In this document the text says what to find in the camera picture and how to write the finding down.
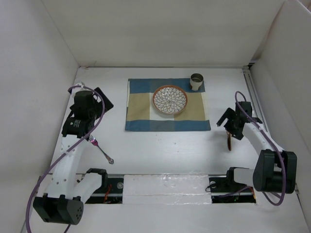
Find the copper knife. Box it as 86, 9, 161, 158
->
227, 132, 232, 151

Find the aluminium rail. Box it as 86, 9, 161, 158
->
242, 66, 270, 133

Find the blue beige checkered placemat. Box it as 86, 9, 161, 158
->
125, 78, 211, 132

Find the patterned ceramic plate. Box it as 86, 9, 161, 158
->
152, 85, 188, 115

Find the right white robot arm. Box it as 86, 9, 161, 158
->
216, 101, 297, 194

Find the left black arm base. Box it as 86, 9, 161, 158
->
86, 175, 124, 204

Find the iridescent metal fork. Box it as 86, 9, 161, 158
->
89, 135, 114, 165

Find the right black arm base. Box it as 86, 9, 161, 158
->
205, 167, 257, 204

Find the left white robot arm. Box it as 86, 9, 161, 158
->
31, 84, 114, 225

